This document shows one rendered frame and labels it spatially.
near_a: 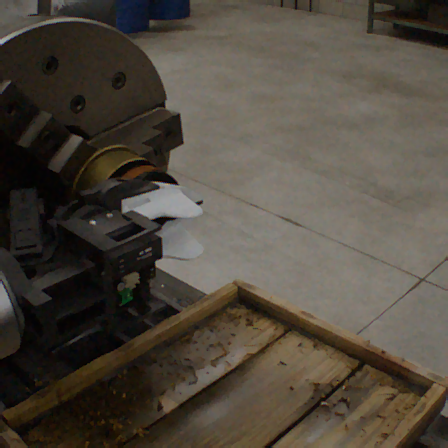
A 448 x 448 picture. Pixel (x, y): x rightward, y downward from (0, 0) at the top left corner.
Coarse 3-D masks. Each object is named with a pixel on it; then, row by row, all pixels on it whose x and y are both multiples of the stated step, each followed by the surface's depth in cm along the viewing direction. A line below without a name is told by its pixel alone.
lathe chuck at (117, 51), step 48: (0, 48) 53; (48, 48) 57; (96, 48) 62; (48, 96) 59; (96, 96) 64; (144, 96) 69; (0, 144) 57; (0, 192) 59; (48, 192) 69; (0, 240) 61
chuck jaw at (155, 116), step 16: (144, 112) 69; (160, 112) 69; (176, 112) 68; (112, 128) 66; (128, 128) 66; (144, 128) 66; (160, 128) 67; (176, 128) 69; (96, 144) 64; (112, 144) 63; (128, 144) 63; (144, 144) 63; (160, 144) 65; (176, 144) 69; (160, 160) 66
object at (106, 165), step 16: (96, 160) 56; (112, 160) 55; (128, 160) 55; (144, 160) 56; (80, 176) 55; (96, 176) 54; (112, 176) 54; (128, 176) 53; (144, 176) 53; (160, 176) 54
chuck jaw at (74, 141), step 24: (0, 96) 51; (24, 96) 53; (0, 120) 52; (24, 120) 54; (48, 120) 53; (24, 144) 53; (48, 144) 54; (72, 144) 55; (48, 168) 55; (72, 168) 55
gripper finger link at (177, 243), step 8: (160, 224) 54; (168, 224) 55; (176, 224) 55; (184, 224) 56; (160, 232) 54; (168, 232) 55; (176, 232) 55; (184, 232) 55; (168, 240) 54; (176, 240) 54; (184, 240) 54; (192, 240) 54; (168, 248) 53; (176, 248) 53; (184, 248) 53; (192, 248) 53; (200, 248) 53; (168, 256) 52; (176, 256) 52; (184, 256) 52; (192, 256) 52
